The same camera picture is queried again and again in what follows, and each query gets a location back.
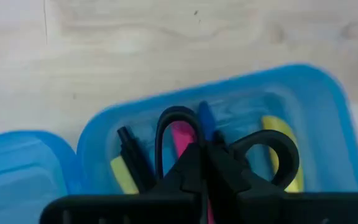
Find black marker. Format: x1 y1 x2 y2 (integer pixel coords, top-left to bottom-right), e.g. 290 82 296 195
116 125 157 192

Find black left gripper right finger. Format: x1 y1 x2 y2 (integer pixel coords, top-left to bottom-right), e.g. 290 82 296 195
206 142 261 194

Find black-handled steel scissors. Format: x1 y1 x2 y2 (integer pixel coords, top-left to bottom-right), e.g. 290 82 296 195
155 105 301 192

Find yellow highlighter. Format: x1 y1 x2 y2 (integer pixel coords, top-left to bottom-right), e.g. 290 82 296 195
260 114 305 194

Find brown pencil with blue eraser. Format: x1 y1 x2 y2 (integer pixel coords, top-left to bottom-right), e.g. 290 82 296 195
197 100 218 142

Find blue translucent plastic supply box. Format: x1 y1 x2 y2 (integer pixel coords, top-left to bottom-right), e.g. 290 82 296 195
0 63 358 224

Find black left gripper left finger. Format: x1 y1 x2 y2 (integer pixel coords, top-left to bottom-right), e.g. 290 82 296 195
158 142 206 194

